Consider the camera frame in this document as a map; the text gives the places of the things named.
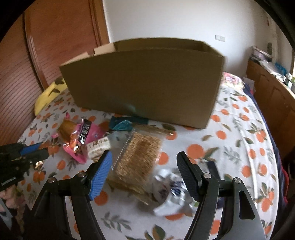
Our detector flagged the small white snack bar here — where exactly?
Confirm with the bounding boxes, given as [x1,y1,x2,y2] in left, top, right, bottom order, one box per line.
[85,136,111,159]

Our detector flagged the white navy snack bag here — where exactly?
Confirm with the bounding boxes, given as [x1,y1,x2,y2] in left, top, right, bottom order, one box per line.
[152,169,199,217]

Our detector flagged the pink snack packet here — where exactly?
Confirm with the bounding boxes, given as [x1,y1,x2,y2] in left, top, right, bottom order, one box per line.
[52,113,107,164]

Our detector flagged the clear pack brown crackers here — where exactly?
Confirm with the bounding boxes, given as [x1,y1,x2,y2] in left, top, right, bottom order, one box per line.
[107,124,174,205]

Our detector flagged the teal snack packet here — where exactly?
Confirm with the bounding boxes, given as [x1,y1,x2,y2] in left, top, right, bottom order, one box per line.
[109,116,148,131]

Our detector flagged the person's hand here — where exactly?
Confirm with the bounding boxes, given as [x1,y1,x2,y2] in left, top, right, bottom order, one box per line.
[1,185,19,210]

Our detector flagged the yellow pillow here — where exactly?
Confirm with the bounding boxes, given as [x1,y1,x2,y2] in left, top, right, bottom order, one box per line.
[34,76,67,116]

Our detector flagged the navy blue blanket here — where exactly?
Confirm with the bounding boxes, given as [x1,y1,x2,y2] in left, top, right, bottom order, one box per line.
[243,83,289,209]

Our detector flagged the brown cardboard box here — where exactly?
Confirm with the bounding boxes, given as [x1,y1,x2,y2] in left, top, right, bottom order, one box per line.
[60,37,225,129]

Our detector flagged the wooden side cabinet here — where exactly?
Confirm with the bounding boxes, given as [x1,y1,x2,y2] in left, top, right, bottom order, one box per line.
[246,59,295,159]

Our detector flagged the brown wooden wardrobe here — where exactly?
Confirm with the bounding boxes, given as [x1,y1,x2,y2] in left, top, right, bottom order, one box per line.
[1,1,109,145]

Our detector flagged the clutter on cabinet top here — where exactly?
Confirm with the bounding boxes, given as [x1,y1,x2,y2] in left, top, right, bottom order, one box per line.
[249,45,294,93]

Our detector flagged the white wall switch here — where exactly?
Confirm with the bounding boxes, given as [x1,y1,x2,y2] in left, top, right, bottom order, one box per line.
[215,35,225,42]

